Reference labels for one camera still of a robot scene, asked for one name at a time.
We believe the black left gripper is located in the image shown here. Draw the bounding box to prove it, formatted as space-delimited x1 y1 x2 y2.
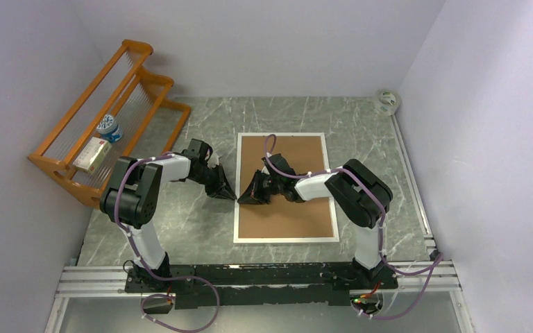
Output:
191 164 237 202

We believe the white red small box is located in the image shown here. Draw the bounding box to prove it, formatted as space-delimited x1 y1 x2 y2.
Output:
73 137 112 175

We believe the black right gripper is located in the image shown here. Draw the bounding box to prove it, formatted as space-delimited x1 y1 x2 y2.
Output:
238 170 283 205

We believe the brown frame backing board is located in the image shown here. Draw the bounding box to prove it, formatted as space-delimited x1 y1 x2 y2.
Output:
239 135 334 239

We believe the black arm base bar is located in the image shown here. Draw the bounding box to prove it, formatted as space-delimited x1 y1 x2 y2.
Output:
124 262 398 309

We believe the white picture frame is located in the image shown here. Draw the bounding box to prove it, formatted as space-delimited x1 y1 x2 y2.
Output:
232 132 340 244

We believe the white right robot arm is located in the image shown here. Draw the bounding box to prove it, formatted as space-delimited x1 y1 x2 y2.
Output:
237 153 394 288

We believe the aluminium rail frame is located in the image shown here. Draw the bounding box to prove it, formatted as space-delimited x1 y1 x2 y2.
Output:
46 133 462 332

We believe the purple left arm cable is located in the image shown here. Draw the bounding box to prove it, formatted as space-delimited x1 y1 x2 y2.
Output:
113 151 221 333

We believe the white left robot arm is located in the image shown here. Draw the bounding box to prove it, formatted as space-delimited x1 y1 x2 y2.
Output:
99 139 237 291

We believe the blue white round tin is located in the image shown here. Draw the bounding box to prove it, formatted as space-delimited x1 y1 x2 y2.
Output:
96 114 123 144

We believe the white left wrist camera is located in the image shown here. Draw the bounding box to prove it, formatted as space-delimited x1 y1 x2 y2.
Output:
206 151 220 169

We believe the orange wooden rack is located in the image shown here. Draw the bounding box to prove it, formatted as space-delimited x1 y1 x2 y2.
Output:
28 40 192 208

